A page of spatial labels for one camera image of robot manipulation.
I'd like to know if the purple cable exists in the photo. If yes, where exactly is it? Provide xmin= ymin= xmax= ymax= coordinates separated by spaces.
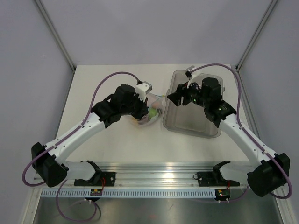
xmin=185 ymin=63 xmax=293 ymax=203
xmin=22 ymin=71 xmax=143 ymax=221

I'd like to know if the green toy fruit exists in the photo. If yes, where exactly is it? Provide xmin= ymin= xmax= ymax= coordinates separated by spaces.
xmin=148 ymin=108 xmax=158 ymax=118

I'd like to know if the right aluminium frame post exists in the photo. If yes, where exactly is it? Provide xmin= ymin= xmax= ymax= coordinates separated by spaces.
xmin=235 ymin=0 xmax=280 ymax=72

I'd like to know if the aluminium frame post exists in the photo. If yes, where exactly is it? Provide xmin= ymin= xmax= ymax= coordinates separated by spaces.
xmin=32 ymin=0 xmax=76 ymax=74
xmin=235 ymin=0 xmax=280 ymax=72

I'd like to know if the pink toy peach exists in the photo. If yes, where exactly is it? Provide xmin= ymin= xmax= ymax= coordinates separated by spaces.
xmin=151 ymin=101 xmax=162 ymax=109

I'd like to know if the clear zip top bag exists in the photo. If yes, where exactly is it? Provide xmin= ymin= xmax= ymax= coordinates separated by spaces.
xmin=128 ymin=93 xmax=166 ymax=127

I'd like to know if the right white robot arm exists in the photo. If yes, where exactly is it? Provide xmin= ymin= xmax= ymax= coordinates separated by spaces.
xmin=167 ymin=77 xmax=292 ymax=198

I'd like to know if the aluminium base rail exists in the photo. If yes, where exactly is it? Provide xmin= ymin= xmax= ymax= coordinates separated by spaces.
xmin=32 ymin=162 xmax=253 ymax=189

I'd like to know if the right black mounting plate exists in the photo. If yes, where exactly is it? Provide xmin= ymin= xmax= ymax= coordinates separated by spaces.
xmin=193 ymin=171 xmax=216 ymax=187

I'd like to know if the black mounting plate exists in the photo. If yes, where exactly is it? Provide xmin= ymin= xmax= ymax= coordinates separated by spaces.
xmin=74 ymin=171 xmax=116 ymax=187
xmin=193 ymin=171 xmax=216 ymax=187

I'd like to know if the right small circuit board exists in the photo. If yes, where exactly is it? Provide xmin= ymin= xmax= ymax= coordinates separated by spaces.
xmin=215 ymin=189 xmax=231 ymax=200

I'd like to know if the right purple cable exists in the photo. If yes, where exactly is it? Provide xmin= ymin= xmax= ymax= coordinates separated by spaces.
xmin=185 ymin=63 xmax=293 ymax=203

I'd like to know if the clear grey plastic bin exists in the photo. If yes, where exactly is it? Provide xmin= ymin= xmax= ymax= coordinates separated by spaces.
xmin=163 ymin=70 xmax=224 ymax=138

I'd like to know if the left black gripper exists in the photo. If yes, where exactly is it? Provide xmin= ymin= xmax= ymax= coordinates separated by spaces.
xmin=121 ymin=93 xmax=149 ymax=120

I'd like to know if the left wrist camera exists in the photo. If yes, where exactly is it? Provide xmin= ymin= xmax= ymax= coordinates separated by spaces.
xmin=135 ymin=82 xmax=152 ymax=97

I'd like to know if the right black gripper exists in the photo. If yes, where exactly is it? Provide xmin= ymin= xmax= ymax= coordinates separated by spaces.
xmin=168 ymin=77 xmax=210 ymax=108

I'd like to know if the small circuit board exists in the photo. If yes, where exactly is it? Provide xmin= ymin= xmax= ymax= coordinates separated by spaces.
xmin=215 ymin=189 xmax=231 ymax=200
xmin=90 ymin=189 xmax=102 ymax=196

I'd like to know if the white slotted cable duct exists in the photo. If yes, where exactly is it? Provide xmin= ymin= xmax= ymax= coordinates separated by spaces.
xmin=41 ymin=189 xmax=216 ymax=198

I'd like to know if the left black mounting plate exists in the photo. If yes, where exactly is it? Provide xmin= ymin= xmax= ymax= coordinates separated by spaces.
xmin=74 ymin=171 xmax=116 ymax=187

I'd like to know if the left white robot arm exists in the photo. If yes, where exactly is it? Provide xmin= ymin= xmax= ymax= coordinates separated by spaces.
xmin=31 ymin=82 xmax=152 ymax=187

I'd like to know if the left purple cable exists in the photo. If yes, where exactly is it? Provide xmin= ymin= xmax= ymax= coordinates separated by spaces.
xmin=22 ymin=71 xmax=143 ymax=221

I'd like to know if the left aluminium frame post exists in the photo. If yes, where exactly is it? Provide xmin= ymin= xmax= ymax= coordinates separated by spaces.
xmin=32 ymin=0 xmax=76 ymax=74

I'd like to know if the left small circuit board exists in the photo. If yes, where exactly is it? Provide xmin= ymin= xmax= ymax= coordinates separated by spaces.
xmin=90 ymin=189 xmax=102 ymax=196

